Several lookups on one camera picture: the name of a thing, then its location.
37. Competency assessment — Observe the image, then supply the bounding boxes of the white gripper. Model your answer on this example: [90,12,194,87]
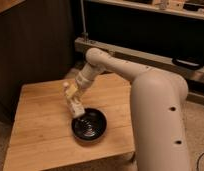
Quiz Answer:
[66,64,99,99]

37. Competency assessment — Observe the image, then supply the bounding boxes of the white plastic bottle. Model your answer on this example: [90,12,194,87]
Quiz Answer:
[62,81,85,118]

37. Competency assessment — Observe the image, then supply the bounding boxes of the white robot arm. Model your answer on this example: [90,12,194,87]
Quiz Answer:
[64,48,192,171]

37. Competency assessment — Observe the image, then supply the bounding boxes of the black ceramic bowl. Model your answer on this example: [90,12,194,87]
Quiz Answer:
[71,108,107,141]

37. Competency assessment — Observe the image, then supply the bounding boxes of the wooden table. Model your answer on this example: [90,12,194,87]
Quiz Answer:
[3,74,134,171]

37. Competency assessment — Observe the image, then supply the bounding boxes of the metal vertical pole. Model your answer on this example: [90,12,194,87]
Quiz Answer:
[80,0,89,42]

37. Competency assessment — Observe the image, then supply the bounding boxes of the wooden shelf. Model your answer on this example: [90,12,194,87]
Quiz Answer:
[86,0,204,20]

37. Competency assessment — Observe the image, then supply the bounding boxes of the grey metal rail beam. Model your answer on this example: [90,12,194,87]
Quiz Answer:
[74,37,204,83]

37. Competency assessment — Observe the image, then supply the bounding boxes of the black handle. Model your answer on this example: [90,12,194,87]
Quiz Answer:
[172,58,204,70]

